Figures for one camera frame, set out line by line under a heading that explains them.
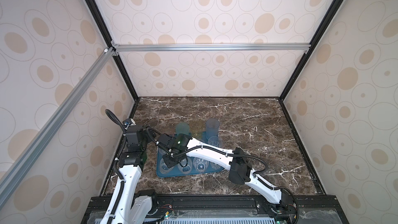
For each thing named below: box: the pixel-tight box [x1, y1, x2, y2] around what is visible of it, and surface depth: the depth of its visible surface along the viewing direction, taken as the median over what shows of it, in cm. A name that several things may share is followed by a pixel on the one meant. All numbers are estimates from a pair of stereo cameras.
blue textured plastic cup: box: [205, 117, 220, 140], surface depth 96 cm
